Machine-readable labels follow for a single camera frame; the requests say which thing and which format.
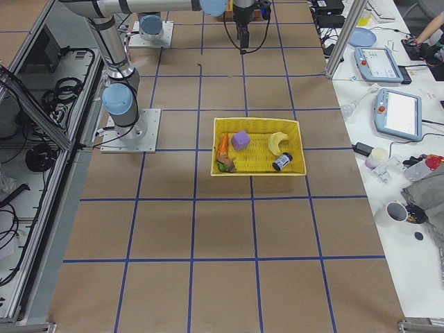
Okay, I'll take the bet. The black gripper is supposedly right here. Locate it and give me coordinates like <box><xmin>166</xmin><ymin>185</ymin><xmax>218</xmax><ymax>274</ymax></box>
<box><xmin>232</xmin><ymin>0</ymin><xmax>255</xmax><ymax>53</ymax></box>

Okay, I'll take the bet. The purple foam cube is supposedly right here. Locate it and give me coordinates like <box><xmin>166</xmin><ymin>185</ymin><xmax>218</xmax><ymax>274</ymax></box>
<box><xmin>231</xmin><ymin>130</ymin><xmax>250</xmax><ymax>151</ymax></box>

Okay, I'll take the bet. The yellow toy banana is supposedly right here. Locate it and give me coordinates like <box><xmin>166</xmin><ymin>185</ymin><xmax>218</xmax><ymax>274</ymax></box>
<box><xmin>268</xmin><ymin>132</ymin><xmax>289</xmax><ymax>156</ymax></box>

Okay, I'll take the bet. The blue plate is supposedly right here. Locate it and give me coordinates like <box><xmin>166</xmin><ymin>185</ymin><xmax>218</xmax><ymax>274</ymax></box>
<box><xmin>348</xmin><ymin>27</ymin><xmax>377</xmax><ymax>48</ymax></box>

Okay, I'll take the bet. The orange toy carrot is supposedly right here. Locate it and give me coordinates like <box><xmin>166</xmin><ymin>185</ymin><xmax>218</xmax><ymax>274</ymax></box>
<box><xmin>218</xmin><ymin>133</ymin><xmax>230</xmax><ymax>157</ymax></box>

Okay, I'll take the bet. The yellow plastic basket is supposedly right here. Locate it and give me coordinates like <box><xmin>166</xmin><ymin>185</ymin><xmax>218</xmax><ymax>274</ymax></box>
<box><xmin>210</xmin><ymin>117</ymin><xmax>307</xmax><ymax>176</ymax></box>

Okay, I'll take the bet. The brown toy animal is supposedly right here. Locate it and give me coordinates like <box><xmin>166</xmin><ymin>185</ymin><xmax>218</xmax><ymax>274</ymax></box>
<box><xmin>216</xmin><ymin>155</ymin><xmax>237</xmax><ymax>173</ymax></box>

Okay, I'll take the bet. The black white can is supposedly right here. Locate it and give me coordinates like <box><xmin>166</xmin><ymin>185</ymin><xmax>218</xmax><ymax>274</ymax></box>
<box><xmin>272</xmin><ymin>152</ymin><xmax>293</xmax><ymax>172</ymax></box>

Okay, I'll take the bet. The far teach pendant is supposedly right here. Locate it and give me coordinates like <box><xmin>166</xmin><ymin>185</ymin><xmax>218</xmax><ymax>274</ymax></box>
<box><xmin>354</xmin><ymin>47</ymin><xmax>404</xmax><ymax>83</ymax></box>

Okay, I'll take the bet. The teach pendant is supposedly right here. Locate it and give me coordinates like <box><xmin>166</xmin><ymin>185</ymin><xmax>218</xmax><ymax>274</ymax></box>
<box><xmin>354</xmin><ymin>47</ymin><xmax>404</xmax><ymax>83</ymax></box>
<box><xmin>374</xmin><ymin>88</ymin><xmax>422</xmax><ymax>142</ymax></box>

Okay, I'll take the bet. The black power adapter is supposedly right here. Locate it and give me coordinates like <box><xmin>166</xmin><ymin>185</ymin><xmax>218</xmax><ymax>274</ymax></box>
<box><xmin>352</xmin><ymin>142</ymin><xmax>374</xmax><ymax>157</ymax></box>

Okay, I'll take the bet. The near teach pendant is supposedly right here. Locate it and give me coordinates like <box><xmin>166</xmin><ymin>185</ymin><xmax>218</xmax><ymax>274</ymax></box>
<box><xmin>374</xmin><ymin>88</ymin><xmax>422</xmax><ymax>142</ymax></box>

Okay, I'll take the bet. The white purple cup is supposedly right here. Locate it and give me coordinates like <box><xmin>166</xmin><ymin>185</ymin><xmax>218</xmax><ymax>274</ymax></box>
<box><xmin>365</xmin><ymin>147</ymin><xmax>389</xmax><ymax>169</ymax></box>

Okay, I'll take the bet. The white mug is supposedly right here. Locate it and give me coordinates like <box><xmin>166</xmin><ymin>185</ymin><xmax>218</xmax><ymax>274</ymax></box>
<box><xmin>375</xmin><ymin>201</ymin><xmax>408</xmax><ymax>228</ymax></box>

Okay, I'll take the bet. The grey cloth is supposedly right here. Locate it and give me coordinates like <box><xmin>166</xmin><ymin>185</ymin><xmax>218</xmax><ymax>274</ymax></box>
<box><xmin>401</xmin><ymin>174</ymin><xmax>443</xmax><ymax>247</ymax></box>

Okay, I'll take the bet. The black bowl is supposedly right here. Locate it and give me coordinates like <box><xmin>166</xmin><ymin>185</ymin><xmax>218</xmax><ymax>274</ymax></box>
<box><xmin>405</xmin><ymin>204</ymin><xmax>428</xmax><ymax>224</ymax></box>

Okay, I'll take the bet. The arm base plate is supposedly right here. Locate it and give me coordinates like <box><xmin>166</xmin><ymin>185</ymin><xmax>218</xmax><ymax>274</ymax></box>
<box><xmin>99</xmin><ymin>108</ymin><xmax>161</xmax><ymax>153</ymax></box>
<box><xmin>127</xmin><ymin>21</ymin><xmax>173</xmax><ymax>49</ymax></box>

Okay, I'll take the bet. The aluminium frame post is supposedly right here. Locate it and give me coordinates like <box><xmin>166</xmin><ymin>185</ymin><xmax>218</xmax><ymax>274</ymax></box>
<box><xmin>325</xmin><ymin>0</ymin><xmax>367</xmax><ymax>79</ymax></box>

